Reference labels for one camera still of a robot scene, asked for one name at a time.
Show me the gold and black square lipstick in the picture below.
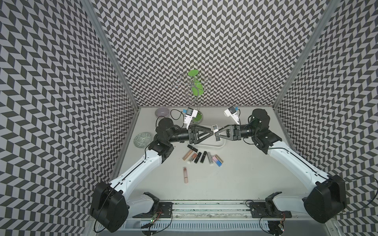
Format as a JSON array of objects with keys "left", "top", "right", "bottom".
[{"left": 212, "top": 125, "right": 219, "bottom": 134}]

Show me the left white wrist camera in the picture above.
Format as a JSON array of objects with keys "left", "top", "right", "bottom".
[{"left": 183, "top": 108, "right": 198, "bottom": 129}]

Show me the small lilac bowl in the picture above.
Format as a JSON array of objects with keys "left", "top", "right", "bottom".
[{"left": 155, "top": 107, "right": 170, "bottom": 118}]

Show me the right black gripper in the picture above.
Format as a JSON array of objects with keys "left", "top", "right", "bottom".
[{"left": 214, "top": 123, "right": 258, "bottom": 141}]

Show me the pink and silver lipstick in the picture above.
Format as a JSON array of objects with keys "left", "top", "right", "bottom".
[{"left": 187, "top": 153, "right": 197, "bottom": 164}]

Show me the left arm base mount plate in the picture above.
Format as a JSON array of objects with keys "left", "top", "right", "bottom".
[{"left": 133, "top": 202, "right": 173, "bottom": 219}]

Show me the silver lipstick tube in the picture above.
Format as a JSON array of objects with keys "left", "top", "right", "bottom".
[{"left": 207, "top": 152, "right": 214, "bottom": 165}]

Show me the bronze lipstick tube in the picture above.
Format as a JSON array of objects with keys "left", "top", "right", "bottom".
[{"left": 215, "top": 154, "right": 223, "bottom": 163}]

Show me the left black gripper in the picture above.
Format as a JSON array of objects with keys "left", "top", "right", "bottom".
[{"left": 167, "top": 123, "right": 213, "bottom": 145}]

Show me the aluminium front rail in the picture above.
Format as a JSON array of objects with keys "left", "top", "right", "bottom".
[{"left": 125, "top": 195, "right": 309, "bottom": 220}]

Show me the green patterned glass plate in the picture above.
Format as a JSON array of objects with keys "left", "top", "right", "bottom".
[{"left": 133, "top": 132, "right": 153, "bottom": 148}]

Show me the slim black lipstick tube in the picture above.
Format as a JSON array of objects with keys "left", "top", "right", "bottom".
[{"left": 187, "top": 145, "right": 198, "bottom": 153}]

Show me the white plastic storage box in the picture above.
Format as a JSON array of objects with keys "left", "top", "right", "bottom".
[{"left": 196, "top": 136, "right": 225, "bottom": 148}]

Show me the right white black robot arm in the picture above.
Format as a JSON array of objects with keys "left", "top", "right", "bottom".
[{"left": 214, "top": 106, "right": 347, "bottom": 223}]

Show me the black lipstick with gold band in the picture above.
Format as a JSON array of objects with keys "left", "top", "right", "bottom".
[{"left": 200, "top": 151, "right": 207, "bottom": 163}]

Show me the chrome stand with green leaves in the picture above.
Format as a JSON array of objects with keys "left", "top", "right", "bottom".
[{"left": 174, "top": 69, "right": 212, "bottom": 124}]

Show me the clear pink lip gloss tube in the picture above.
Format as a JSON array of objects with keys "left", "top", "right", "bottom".
[{"left": 183, "top": 167, "right": 189, "bottom": 184}]

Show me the beige lipstick tube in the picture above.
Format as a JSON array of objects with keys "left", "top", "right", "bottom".
[{"left": 183, "top": 149, "right": 193, "bottom": 160}]

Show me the pink and blue lipstick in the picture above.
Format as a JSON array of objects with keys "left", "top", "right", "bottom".
[{"left": 212, "top": 156, "right": 222, "bottom": 167}]

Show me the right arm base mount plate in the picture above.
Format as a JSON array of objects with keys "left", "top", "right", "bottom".
[{"left": 246, "top": 201, "right": 292, "bottom": 219}]

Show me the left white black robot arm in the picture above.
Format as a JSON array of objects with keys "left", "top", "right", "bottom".
[{"left": 90, "top": 118, "right": 214, "bottom": 233}]

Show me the black lipstick with silver band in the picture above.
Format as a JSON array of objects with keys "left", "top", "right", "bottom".
[{"left": 195, "top": 152, "right": 202, "bottom": 164}]

